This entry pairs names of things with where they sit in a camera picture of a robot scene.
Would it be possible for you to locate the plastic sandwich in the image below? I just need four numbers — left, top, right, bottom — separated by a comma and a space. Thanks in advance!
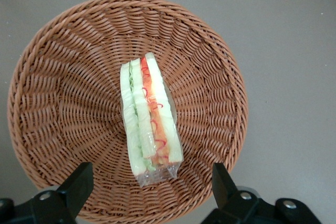
120, 52, 184, 188

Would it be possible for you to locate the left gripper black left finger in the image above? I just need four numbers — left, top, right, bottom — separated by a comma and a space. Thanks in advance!
0, 162, 94, 224

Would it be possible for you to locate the round brown wicker basket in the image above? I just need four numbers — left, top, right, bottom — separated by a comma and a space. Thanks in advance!
7, 0, 249, 222

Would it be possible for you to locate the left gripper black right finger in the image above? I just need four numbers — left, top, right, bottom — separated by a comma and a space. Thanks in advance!
202, 163, 322, 224

